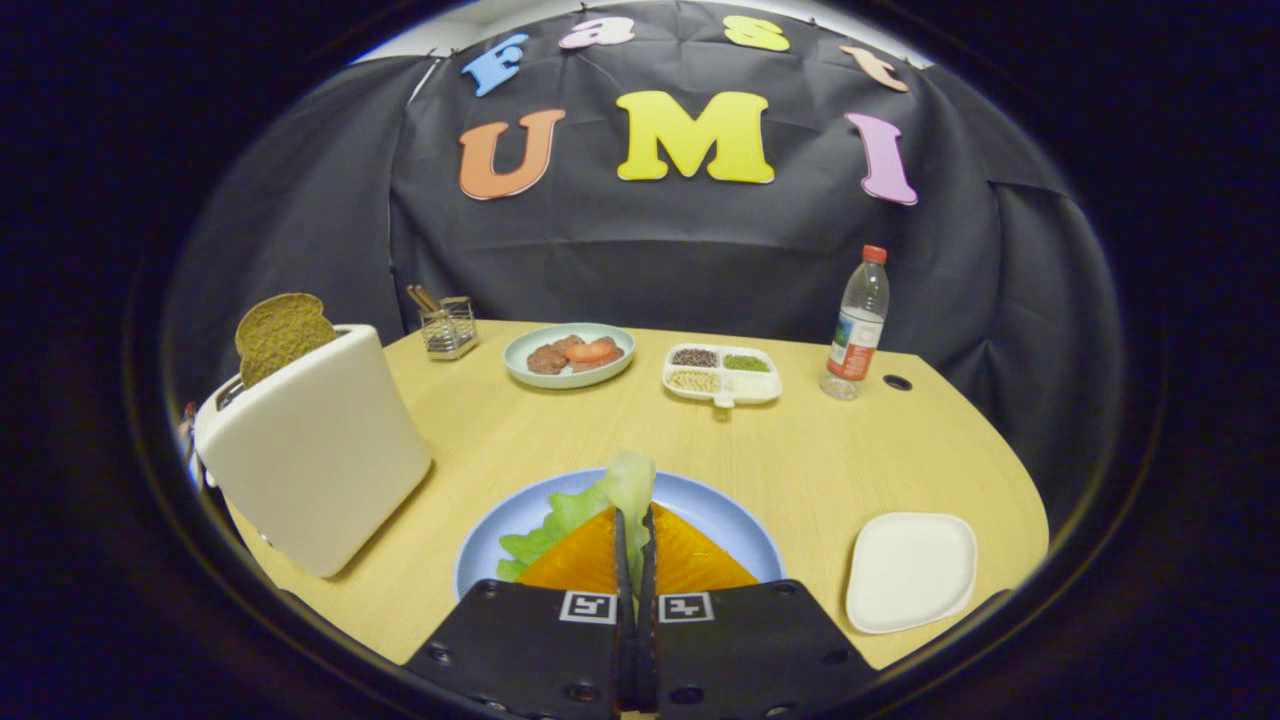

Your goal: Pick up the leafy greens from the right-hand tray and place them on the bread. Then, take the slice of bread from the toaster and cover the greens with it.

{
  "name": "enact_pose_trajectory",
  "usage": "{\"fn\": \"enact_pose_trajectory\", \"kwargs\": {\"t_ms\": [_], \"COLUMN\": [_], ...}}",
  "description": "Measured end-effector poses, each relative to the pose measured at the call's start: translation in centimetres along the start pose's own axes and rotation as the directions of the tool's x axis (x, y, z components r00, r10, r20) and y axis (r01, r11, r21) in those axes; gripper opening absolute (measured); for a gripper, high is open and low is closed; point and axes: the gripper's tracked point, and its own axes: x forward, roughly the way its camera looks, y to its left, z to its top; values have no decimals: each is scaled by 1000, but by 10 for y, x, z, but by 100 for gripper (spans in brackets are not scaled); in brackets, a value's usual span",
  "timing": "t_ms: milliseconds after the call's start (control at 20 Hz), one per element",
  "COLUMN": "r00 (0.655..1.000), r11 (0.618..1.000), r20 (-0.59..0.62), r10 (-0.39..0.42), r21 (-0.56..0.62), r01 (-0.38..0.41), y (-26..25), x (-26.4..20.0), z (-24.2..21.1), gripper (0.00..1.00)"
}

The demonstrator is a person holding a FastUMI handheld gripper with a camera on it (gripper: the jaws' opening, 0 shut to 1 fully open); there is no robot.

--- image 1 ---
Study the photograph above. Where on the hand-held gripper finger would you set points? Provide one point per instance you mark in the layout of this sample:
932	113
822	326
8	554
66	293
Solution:
648	650
625	650

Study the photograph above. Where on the green lettuce leaf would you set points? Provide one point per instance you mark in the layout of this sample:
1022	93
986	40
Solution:
630	480

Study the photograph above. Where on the brown bread slice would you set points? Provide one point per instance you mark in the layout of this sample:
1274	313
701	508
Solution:
280	335

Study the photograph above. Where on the blue round plate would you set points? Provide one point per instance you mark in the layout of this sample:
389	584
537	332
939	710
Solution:
720	510

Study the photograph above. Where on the white square plate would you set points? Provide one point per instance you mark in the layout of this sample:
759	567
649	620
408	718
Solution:
910	575

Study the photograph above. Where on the pale beans pile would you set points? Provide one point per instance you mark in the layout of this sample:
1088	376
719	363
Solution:
693	381

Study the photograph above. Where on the pale green round plate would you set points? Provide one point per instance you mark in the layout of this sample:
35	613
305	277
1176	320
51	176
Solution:
560	381

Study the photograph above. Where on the white divided dish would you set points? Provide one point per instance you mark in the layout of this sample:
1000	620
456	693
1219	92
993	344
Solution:
750	388

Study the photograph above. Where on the brown meat slice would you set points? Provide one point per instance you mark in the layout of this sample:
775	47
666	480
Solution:
605	361
546	360

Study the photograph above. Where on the dark beans pile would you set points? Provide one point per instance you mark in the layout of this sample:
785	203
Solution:
695	357

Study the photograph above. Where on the red tomato slice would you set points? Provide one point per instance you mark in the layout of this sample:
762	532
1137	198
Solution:
590	352

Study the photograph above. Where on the green beans pile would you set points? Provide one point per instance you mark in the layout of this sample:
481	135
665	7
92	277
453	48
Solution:
746	363

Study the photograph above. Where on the white toaster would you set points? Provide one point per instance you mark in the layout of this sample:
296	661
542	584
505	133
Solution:
320	460

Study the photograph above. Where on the clear red-capped water bottle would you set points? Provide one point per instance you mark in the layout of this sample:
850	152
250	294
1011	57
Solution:
855	340

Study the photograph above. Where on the black backdrop cloth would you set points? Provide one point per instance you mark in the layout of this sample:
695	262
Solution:
650	260

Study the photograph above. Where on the wooden chopstick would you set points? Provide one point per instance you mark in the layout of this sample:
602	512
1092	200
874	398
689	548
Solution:
417	297
425	296

